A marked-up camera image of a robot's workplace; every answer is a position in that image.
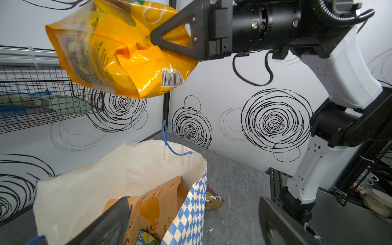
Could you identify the green snack bag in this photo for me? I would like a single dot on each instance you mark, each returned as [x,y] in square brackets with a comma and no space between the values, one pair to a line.
[144,238]

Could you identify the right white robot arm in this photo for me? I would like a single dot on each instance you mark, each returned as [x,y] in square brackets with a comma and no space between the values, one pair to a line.
[322,34]

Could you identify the orange potato chip bag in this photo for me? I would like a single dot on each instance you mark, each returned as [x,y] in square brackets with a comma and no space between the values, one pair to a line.
[154,212]

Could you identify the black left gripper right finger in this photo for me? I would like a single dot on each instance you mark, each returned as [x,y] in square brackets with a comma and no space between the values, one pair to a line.
[278,228]

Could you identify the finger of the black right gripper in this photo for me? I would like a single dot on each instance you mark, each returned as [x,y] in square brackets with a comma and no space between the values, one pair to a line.
[186,33]

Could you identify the yellow snack bag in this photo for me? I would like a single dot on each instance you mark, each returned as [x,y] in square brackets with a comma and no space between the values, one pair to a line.
[106,45]

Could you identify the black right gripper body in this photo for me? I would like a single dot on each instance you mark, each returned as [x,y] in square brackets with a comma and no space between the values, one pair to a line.
[246,26]

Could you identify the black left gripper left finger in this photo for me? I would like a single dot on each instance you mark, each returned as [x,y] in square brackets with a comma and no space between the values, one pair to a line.
[108,229]

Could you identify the blue item in basket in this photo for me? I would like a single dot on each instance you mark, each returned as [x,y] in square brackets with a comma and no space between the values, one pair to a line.
[17,104]

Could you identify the blue checkered paper bag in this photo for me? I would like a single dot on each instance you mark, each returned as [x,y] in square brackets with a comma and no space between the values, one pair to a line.
[67,204]

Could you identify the red gold snack bag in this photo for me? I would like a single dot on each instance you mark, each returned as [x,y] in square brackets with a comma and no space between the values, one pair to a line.
[213,200]

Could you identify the green pouch in basket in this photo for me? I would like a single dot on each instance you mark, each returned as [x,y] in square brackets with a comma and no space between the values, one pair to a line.
[68,105]

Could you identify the aluminium wall rail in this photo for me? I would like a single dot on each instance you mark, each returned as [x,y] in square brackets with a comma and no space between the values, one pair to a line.
[28,56]

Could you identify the black wire wall basket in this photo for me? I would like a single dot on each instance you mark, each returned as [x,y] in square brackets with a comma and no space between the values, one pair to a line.
[30,79]

